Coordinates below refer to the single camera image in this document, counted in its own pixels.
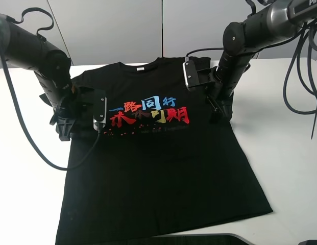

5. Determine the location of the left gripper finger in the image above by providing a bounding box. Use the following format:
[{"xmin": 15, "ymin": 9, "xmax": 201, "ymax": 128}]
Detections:
[{"xmin": 56, "ymin": 117, "xmax": 76, "ymax": 141}]

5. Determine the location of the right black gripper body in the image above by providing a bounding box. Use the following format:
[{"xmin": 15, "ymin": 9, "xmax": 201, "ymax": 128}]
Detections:
[{"xmin": 197, "ymin": 66, "xmax": 234, "ymax": 102}]

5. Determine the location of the right black cable bundle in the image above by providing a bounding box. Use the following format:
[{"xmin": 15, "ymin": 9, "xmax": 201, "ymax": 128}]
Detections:
[{"xmin": 283, "ymin": 20, "xmax": 317, "ymax": 140}]

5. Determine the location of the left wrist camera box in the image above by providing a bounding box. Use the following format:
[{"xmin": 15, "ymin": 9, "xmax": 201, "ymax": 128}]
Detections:
[{"xmin": 93, "ymin": 89, "xmax": 107, "ymax": 131}]

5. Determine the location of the black printed t-shirt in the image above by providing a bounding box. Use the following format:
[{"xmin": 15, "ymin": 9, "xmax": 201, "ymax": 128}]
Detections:
[{"xmin": 56, "ymin": 58, "xmax": 272, "ymax": 244}]

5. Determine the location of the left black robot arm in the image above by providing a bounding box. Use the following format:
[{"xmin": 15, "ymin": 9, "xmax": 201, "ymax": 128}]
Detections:
[{"xmin": 0, "ymin": 14, "xmax": 107, "ymax": 141}]

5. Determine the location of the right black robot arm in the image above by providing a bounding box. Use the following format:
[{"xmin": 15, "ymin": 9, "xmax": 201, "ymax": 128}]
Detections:
[{"xmin": 188, "ymin": 1, "xmax": 317, "ymax": 122}]

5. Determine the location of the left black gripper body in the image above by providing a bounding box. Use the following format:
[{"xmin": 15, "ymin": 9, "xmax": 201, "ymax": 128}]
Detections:
[{"xmin": 50, "ymin": 86, "xmax": 95, "ymax": 128}]

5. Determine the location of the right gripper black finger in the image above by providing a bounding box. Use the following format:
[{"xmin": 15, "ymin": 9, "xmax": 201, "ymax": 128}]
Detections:
[{"xmin": 206, "ymin": 96, "xmax": 231, "ymax": 123}]

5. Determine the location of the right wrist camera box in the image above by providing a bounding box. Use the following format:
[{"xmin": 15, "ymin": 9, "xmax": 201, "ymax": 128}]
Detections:
[{"xmin": 182, "ymin": 57, "xmax": 200, "ymax": 92}]

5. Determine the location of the left black camera cable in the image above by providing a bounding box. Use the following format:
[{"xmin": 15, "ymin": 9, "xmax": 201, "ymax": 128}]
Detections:
[{"xmin": 0, "ymin": 43, "xmax": 103, "ymax": 171}]

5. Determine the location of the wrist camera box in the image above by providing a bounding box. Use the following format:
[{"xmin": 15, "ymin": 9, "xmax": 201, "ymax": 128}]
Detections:
[
  {"xmin": 182, "ymin": 57, "xmax": 200, "ymax": 92},
  {"xmin": 93, "ymin": 89, "xmax": 107, "ymax": 131}
]

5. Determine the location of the black robot base front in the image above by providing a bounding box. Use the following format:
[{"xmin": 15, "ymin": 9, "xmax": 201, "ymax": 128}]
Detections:
[{"xmin": 157, "ymin": 235, "xmax": 248, "ymax": 245}]

